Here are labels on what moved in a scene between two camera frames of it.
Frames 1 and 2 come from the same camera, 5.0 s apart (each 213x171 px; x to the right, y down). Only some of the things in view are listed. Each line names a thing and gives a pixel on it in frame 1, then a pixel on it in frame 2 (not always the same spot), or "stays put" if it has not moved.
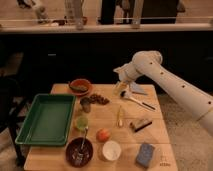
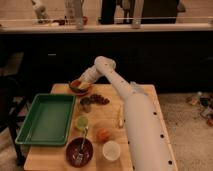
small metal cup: [86, 104] stays put
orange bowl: [80, 87] stays put
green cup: [82, 122] stays put
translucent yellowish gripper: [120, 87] to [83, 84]
